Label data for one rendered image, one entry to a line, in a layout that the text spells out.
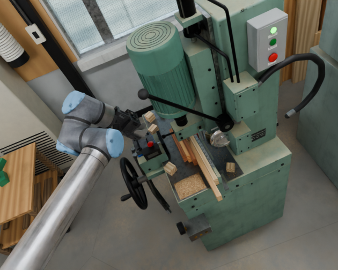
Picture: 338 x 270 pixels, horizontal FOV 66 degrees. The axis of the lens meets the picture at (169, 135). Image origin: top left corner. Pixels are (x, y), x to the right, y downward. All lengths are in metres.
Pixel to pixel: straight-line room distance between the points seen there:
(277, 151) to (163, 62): 0.75
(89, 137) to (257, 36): 0.59
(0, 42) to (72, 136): 1.37
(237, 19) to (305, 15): 1.66
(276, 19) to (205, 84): 0.31
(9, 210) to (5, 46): 1.13
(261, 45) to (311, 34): 1.76
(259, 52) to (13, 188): 1.95
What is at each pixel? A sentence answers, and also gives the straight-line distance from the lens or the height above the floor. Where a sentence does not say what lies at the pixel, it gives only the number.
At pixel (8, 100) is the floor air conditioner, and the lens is 2.31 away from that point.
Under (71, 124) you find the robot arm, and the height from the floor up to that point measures 1.37.
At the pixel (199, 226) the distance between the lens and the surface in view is 1.40.
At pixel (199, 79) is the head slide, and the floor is 1.32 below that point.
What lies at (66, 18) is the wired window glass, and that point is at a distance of 2.33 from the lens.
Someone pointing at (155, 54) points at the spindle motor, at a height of 1.49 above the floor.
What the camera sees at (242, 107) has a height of 1.22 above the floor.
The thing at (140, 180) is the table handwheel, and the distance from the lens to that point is 1.36.
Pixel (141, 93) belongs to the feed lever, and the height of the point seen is 1.43.
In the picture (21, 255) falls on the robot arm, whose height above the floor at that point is 1.41.
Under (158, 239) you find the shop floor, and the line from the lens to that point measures 2.11.
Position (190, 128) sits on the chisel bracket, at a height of 1.05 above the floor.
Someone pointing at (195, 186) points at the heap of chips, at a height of 0.92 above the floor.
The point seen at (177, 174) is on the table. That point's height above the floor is 0.90.
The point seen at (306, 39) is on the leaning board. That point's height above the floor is 0.43.
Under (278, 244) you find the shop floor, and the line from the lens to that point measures 2.00.
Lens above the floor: 1.92
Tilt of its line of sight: 49 degrees down
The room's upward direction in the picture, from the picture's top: 24 degrees counter-clockwise
